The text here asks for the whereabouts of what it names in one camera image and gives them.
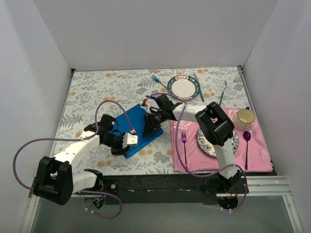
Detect blue fork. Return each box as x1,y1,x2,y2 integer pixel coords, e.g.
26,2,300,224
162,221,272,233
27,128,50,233
151,75,167,89

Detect blue satin napkin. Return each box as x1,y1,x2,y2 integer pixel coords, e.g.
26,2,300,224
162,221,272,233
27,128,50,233
116,104,163,158

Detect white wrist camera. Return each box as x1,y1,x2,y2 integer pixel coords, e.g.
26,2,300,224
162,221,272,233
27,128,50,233
141,97,151,109
122,133,138,148

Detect teal handled knife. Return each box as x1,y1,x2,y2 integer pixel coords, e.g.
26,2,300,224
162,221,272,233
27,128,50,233
193,73,205,102

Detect white plate teal rim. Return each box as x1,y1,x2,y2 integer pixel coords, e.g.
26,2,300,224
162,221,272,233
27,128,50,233
167,75,199,100

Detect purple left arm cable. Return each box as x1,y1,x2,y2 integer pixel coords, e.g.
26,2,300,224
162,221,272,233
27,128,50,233
12,100,137,219

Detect blue floral dinner plate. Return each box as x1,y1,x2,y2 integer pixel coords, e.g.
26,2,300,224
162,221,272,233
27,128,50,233
196,128,239,158

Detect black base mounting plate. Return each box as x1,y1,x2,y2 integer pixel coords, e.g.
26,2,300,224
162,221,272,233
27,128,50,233
75,173,248,206

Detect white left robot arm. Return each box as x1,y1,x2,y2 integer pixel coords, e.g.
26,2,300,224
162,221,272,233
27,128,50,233
33,114,138,205

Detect purple metallic spoon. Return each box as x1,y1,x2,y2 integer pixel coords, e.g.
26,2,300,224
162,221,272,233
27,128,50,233
243,131,251,170

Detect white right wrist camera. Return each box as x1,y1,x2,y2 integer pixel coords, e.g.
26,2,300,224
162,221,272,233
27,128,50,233
141,97,151,109

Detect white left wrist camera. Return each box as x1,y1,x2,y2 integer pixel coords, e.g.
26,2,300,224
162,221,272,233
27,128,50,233
122,133,138,148

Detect purple metallic fork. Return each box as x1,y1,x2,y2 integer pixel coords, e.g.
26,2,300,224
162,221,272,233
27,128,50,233
181,131,188,168

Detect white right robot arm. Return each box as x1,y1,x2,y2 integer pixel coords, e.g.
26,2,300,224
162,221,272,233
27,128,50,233
142,93,243,193

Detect floral tablecloth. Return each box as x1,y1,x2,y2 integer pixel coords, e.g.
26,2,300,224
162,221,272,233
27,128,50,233
53,67,250,175

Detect pink floral placemat cloth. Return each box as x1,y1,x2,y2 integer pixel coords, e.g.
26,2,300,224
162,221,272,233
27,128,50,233
170,119,273,172

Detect cream ceramic mug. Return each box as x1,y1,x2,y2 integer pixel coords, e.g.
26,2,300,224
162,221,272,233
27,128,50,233
234,107,256,131

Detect aluminium frame rail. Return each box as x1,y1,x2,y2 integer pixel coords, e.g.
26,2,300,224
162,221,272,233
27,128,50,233
21,176,304,233

